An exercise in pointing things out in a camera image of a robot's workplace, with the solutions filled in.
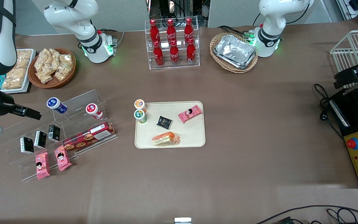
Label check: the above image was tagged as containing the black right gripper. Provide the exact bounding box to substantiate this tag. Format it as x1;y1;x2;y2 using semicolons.
0;91;42;121

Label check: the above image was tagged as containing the plastic-wrapped triangle sandwich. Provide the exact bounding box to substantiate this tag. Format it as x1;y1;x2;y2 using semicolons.
152;132;181;147

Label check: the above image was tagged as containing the aluminium foil tray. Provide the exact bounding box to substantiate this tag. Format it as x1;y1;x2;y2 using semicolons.
215;34;257;66
213;50;256;69

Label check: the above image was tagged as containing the beige plastic tray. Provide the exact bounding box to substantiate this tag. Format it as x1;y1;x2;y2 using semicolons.
135;100;206;149

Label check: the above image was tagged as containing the blue-lid yogurt cup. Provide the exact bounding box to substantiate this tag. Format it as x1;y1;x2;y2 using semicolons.
46;97;68;114

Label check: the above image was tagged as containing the small black carton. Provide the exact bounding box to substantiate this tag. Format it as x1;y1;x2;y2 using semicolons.
34;131;47;149
20;137;34;154
48;125;61;142

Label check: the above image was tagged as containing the clear bag of crackers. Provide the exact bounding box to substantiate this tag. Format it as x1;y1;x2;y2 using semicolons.
7;68;27;81
16;50;32;69
2;78;24;90

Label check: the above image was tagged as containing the clear bag of fried snacks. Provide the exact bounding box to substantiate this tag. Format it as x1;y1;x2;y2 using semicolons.
37;72;54;84
34;50;51;73
59;54;74;67
55;64;72;81
48;48;62;63

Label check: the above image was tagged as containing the brown wicker basket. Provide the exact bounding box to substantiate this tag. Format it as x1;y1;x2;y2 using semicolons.
28;48;76;89

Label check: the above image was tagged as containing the white rectangular dish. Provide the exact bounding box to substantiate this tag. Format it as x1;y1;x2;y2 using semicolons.
0;49;36;94

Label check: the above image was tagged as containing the black sealing machine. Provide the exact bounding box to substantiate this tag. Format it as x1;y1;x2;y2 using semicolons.
328;87;358;189

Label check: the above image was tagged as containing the clear acrylic stepped shelf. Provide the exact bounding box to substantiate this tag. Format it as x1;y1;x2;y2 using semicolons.
0;89;119;182

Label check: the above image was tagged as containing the pink snack packet with face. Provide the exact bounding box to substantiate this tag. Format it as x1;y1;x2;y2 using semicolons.
178;105;203;124
54;145;72;171
35;152;51;180

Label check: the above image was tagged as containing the red-lid yogurt cup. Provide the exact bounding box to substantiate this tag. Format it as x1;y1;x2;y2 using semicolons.
85;103;103;120

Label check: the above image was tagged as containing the red cookie box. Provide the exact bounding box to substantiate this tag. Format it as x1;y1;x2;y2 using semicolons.
62;121;116;152

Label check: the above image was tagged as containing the green-lid yogurt cup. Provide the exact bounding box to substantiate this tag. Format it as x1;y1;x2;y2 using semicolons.
134;109;148;125

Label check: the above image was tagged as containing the orange-lid yogurt cup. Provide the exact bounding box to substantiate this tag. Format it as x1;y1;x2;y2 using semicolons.
134;99;147;113

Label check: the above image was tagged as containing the light wicker basket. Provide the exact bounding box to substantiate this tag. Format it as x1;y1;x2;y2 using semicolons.
209;32;259;74

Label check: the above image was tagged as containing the black snack packet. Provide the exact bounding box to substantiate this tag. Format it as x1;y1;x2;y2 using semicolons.
156;116;173;130

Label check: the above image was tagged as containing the red cola bottle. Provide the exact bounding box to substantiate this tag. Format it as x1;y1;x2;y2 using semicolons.
186;38;196;64
153;40;164;67
167;19;177;44
149;19;160;44
170;40;180;65
184;18;194;42

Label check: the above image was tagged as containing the clear acrylic bottle rack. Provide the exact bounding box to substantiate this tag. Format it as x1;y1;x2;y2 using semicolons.
145;19;200;70

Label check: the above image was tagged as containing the black equipment rack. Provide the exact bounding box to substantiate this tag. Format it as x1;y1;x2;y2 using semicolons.
148;0;210;27

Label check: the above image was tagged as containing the white wire rack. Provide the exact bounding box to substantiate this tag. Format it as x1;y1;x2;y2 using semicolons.
330;30;358;91

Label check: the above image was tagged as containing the black power cable with plug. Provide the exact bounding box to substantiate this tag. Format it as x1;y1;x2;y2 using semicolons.
314;83;344;140

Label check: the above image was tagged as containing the aluminium frame with equipment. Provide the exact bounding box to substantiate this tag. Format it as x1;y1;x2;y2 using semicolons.
336;0;358;22

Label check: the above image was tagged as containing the grey cable at arm base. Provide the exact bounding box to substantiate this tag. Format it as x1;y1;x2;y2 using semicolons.
98;29;125;45

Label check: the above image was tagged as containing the black cable at arm base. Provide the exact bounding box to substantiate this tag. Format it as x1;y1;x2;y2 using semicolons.
218;25;255;37

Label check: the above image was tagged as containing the long black cable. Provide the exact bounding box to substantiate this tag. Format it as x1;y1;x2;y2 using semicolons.
255;205;358;224

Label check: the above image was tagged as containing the looped black cable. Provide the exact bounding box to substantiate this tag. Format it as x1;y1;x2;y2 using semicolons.
327;208;358;224

